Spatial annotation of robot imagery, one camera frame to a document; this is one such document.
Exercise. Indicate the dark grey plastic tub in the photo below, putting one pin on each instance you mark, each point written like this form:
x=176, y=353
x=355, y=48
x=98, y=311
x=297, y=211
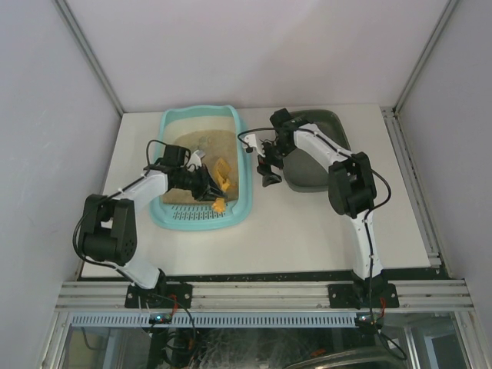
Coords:
x=301, y=172

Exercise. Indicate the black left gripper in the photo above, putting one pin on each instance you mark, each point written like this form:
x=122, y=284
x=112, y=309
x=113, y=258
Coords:
x=204, y=184

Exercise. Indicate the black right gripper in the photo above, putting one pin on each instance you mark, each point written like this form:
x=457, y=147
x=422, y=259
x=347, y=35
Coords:
x=267, y=160

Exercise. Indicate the orange litter scoop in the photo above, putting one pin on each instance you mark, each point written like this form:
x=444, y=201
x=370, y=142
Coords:
x=220, y=174

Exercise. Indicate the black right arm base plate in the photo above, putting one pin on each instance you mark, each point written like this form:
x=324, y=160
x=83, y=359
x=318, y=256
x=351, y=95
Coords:
x=357, y=296

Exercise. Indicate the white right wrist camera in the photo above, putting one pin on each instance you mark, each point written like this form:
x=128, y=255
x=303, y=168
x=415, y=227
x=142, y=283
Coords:
x=252, y=143

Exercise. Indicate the beige cat litter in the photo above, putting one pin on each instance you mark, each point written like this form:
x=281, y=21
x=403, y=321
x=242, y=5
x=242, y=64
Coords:
x=215, y=144

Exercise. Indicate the light blue litter box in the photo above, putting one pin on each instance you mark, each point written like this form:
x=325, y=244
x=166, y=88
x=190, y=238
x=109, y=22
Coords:
x=178, y=210

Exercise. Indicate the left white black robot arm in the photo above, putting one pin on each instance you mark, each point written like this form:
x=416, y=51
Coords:
x=106, y=235

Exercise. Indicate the light blue cable duct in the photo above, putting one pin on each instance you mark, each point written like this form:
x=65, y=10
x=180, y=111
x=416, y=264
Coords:
x=216, y=320

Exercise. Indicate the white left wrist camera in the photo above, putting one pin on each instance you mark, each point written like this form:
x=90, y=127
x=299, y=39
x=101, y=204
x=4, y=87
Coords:
x=196, y=159

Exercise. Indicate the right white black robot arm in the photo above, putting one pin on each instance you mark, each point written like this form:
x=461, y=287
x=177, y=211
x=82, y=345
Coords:
x=310, y=150

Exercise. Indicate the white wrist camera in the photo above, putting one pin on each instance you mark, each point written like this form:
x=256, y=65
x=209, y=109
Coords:
x=196, y=159
x=252, y=143

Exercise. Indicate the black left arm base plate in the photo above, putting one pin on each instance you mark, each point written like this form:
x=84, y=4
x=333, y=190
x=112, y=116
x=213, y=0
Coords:
x=162, y=297

